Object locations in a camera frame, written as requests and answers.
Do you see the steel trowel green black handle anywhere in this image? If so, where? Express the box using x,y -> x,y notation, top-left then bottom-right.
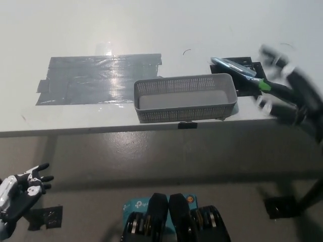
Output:
210,56 -> 295,98

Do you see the small black tape strip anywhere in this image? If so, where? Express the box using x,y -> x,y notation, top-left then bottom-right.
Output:
178,120 -> 197,130

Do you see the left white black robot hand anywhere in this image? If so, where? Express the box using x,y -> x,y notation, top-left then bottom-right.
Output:
0,163 -> 55,224

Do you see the black tape patch on desk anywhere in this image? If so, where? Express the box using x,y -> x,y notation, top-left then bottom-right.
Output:
210,56 -> 267,97

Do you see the large grey duct tape patch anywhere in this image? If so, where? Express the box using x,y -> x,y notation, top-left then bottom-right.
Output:
35,52 -> 165,106

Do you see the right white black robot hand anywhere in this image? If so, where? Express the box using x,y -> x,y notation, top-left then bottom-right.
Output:
255,44 -> 320,126

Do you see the black slanted table leg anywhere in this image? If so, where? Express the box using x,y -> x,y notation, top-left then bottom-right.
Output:
297,173 -> 323,211

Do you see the teal tp-link box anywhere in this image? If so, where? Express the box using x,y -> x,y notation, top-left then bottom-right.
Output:
123,193 -> 200,227

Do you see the grey perforated plastic basket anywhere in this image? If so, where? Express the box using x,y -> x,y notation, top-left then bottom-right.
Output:
133,73 -> 238,124

